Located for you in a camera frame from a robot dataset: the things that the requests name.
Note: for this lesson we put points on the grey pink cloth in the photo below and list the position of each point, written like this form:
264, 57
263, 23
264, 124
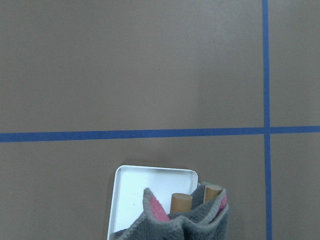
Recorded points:
205, 221

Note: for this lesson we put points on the wooden rack peg right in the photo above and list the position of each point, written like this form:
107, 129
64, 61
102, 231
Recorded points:
211, 192

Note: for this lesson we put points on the white tray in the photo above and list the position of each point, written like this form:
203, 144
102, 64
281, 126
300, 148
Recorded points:
128, 189

